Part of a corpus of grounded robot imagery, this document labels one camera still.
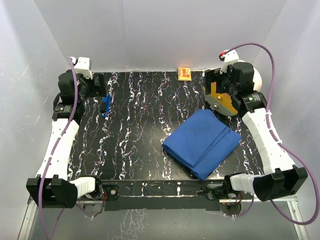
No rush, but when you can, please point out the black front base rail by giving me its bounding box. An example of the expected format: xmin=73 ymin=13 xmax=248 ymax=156
xmin=74 ymin=178 xmax=251 ymax=212

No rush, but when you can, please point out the white cylindrical drawer container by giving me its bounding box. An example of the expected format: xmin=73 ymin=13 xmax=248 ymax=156
xmin=203 ymin=59 xmax=263 ymax=117

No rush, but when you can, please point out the small orange circuit board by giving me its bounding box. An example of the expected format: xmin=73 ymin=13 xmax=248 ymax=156
xmin=177 ymin=67 xmax=192 ymax=82

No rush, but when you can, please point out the small blue plastic tool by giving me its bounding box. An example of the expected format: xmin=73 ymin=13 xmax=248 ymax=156
xmin=100 ymin=94 xmax=111 ymax=119

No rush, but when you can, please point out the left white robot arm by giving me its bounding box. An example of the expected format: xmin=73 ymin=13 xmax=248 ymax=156
xmin=26 ymin=70 xmax=107 ymax=209

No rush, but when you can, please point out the blue surgical drape cloth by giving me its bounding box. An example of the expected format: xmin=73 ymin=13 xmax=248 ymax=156
xmin=162 ymin=109 xmax=241 ymax=181

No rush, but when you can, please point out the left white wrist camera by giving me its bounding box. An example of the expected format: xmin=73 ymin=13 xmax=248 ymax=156
xmin=69 ymin=56 xmax=93 ymax=80

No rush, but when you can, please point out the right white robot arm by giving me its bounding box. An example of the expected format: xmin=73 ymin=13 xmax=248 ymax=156
xmin=203 ymin=60 xmax=308 ymax=202

